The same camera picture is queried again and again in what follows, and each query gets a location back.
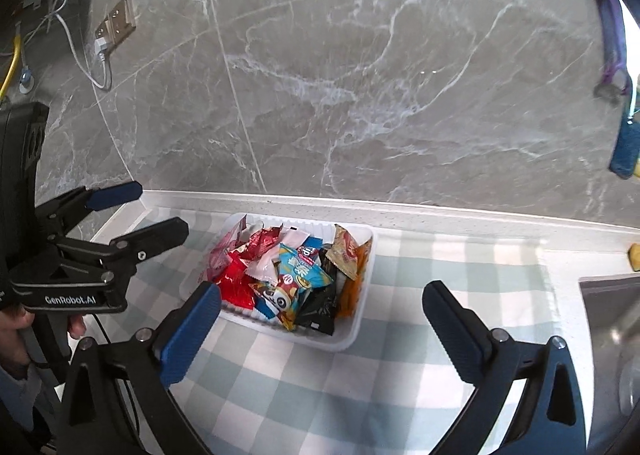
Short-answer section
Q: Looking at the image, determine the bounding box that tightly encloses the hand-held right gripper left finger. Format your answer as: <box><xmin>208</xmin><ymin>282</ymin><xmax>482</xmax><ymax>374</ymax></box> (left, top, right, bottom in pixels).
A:
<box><xmin>55</xmin><ymin>280</ymin><xmax>223</xmax><ymax>455</ymax></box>

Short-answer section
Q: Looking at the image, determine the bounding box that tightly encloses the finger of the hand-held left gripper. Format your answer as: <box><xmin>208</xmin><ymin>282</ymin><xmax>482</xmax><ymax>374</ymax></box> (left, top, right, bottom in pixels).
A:
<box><xmin>55</xmin><ymin>216</ymin><xmax>190</xmax><ymax>281</ymax></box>
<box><xmin>35</xmin><ymin>180</ymin><xmax>143</xmax><ymax>236</ymax></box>

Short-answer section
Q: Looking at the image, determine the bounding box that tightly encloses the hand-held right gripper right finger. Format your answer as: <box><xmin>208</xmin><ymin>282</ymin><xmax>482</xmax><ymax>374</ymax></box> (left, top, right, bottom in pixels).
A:
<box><xmin>422</xmin><ymin>280</ymin><xmax>587</xmax><ymax>455</ymax></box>

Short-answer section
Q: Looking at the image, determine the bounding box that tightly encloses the pile of snack packets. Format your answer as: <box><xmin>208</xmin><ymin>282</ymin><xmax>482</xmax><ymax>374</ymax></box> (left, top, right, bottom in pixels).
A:
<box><xmin>200</xmin><ymin>215</ymin><xmax>373</xmax><ymax>333</ymax></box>

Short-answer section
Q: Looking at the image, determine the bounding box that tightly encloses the orange snack packet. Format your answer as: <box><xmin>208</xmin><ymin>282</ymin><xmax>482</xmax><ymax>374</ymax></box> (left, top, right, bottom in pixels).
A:
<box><xmin>334</xmin><ymin>237</ymin><xmax>373</xmax><ymax>320</ymax></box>

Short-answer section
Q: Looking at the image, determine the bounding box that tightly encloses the white plastic tray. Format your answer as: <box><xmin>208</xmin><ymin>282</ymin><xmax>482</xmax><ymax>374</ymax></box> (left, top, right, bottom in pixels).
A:
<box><xmin>192</xmin><ymin>212</ymin><xmax>375</xmax><ymax>353</ymax></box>

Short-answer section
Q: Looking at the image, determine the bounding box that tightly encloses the black snack packet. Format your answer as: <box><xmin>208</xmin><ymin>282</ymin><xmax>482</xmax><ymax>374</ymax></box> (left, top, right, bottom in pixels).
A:
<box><xmin>294</xmin><ymin>280</ymin><xmax>340</xmax><ymax>336</ymax></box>

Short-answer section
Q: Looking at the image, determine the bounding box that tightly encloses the tan snack packet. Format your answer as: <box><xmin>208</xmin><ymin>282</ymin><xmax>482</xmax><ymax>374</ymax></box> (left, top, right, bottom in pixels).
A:
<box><xmin>331</xmin><ymin>224</ymin><xmax>368</xmax><ymax>282</ymax></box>

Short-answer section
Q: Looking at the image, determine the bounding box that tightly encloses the person's left hand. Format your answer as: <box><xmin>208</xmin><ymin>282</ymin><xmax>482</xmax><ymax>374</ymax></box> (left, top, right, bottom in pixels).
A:
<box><xmin>0</xmin><ymin>307</ymin><xmax>87</xmax><ymax>381</ymax></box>

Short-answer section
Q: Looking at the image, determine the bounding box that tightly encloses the green white checked tablecloth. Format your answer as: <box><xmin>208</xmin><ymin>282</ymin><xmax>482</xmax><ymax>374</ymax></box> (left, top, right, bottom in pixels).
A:
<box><xmin>100</xmin><ymin>208</ymin><xmax>591</xmax><ymax>455</ymax></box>

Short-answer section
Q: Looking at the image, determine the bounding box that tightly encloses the steel sink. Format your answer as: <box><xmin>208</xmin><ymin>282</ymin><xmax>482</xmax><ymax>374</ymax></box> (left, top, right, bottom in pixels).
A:
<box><xmin>579</xmin><ymin>274</ymin><xmax>640</xmax><ymax>455</ymax></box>

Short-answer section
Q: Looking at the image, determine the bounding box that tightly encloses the blue utensil holder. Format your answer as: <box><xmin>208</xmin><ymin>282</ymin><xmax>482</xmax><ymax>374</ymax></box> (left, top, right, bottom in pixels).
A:
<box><xmin>609</xmin><ymin>115</ymin><xmax>640</xmax><ymax>181</ymax></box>

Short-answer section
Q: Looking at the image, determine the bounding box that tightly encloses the purple peeler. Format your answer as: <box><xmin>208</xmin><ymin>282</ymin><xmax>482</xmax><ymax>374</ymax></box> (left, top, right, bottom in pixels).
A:
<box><xmin>587</xmin><ymin>0</ymin><xmax>633</xmax><ymax>97</ymax></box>

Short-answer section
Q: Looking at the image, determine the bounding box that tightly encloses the white plug cable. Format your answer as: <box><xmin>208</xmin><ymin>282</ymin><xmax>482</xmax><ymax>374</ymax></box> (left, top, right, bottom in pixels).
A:
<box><xmin>47</xmin><ymin>0</ymin><xmax>113</xmax><ymax>91</ymax></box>

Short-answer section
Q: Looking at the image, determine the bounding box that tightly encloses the yellow hose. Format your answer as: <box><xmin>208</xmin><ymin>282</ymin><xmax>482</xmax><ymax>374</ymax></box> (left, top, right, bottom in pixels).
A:
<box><xmin>0</xmin><ymin>32</ymin><xmax>23</xmax><ymax>101</ymax></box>

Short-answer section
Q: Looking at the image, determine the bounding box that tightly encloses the gold wall socket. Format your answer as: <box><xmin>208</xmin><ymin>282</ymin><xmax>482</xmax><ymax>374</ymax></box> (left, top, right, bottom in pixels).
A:
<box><xmin>95</xmin><ymin>0</ymin><xmax>137</xmax><ymax>53</ymax></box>

